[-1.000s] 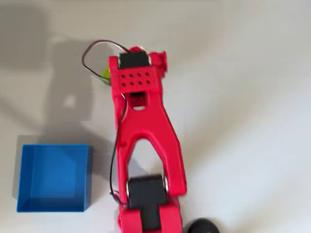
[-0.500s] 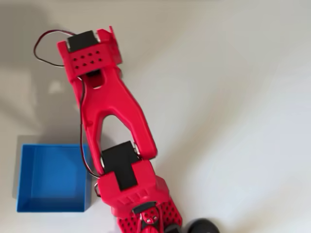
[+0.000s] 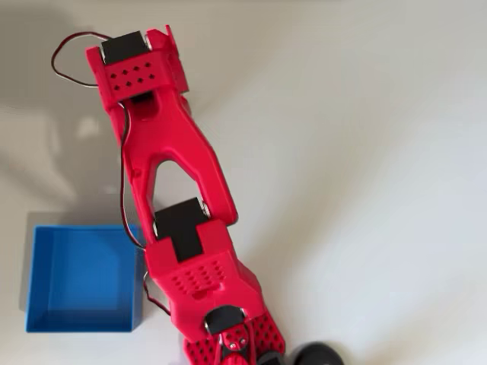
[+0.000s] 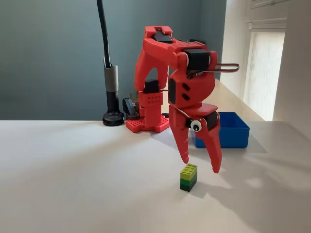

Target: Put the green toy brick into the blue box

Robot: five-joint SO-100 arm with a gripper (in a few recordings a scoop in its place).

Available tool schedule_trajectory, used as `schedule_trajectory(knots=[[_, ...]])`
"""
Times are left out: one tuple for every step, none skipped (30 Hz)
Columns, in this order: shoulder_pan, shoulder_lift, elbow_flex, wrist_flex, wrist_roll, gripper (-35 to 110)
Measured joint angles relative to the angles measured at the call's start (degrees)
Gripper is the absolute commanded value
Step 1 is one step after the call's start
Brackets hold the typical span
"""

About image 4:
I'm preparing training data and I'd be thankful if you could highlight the green lego block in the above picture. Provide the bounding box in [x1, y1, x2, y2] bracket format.
[179, 163, 198, 193]

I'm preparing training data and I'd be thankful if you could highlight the blue plastic bin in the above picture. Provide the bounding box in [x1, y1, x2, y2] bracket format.
[193, 111, 250, 149]

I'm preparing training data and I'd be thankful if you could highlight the white googly eye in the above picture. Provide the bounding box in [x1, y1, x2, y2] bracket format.
[190, 119, 203, 133]

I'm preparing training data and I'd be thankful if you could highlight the black table clamp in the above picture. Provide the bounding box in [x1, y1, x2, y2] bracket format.
[122, 97, 137, 120]

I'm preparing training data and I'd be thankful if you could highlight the window with white blind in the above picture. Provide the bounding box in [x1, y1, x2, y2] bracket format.
[243, 31, 285, 122]

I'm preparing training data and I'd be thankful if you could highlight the black gooseneck stand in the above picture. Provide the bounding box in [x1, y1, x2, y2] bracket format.
[96, 0, 126, 127]

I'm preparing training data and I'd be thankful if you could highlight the grey sleeve on stand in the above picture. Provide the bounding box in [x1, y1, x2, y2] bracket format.
[104, 65, 120, 92]

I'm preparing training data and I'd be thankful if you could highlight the black red white wrist cable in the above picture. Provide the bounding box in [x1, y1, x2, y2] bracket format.
[189, 62, 240, 79]

